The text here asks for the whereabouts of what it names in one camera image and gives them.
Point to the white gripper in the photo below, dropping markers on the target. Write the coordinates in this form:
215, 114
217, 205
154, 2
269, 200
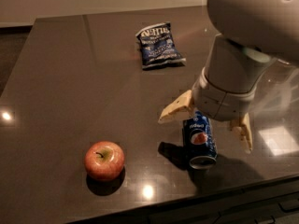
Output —
221, 103

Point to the blue pepsi can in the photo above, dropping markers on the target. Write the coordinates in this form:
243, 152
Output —
199, 145

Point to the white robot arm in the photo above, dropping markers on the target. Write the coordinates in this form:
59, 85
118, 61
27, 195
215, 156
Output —
253, 34

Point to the blue chip bag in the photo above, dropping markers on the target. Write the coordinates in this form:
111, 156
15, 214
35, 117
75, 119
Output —
157, 46

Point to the dark cabinet drawer front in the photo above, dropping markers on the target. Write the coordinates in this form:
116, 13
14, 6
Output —
261, 203

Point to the red apple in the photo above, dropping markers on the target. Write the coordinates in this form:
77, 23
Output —
104, 161

